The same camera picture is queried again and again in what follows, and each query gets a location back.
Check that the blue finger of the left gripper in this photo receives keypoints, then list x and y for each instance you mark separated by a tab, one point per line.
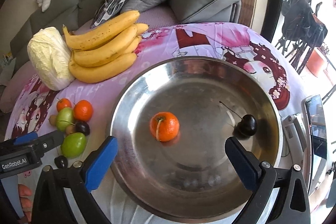
45	143
25	138

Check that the tangerine with stem strip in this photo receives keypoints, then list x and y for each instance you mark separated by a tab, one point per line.
164	126

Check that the grey sofa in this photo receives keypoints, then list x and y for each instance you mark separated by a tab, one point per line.
76	14

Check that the phone on stand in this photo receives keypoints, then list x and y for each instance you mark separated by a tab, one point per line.
306	137

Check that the large steel bowl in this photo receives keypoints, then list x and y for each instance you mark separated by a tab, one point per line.
190	178

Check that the green jujube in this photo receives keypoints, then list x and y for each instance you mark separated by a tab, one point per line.
73	145
65	117

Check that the small tangerine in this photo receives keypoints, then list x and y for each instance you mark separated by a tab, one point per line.
63	103

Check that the pink cartoon tablecloth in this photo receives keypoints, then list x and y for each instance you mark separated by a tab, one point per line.
30	102

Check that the large tangerine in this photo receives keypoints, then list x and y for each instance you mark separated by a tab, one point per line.
83	111

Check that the dark cherry with stem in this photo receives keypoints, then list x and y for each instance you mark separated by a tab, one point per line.
246	127

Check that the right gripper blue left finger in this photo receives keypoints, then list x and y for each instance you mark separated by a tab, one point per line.
98	162

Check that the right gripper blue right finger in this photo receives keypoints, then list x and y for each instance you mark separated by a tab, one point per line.
244	163

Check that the napa cabbage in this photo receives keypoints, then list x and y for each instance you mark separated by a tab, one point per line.
50	57

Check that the brown longan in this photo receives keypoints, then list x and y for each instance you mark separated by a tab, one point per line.
70	129
52	120

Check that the person's left hand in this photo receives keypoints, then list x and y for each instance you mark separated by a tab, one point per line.
24	194

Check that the bunch of yellow bananas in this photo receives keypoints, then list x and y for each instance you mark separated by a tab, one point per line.
107	50

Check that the black folding chair outside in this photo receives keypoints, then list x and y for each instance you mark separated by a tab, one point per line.
302	32

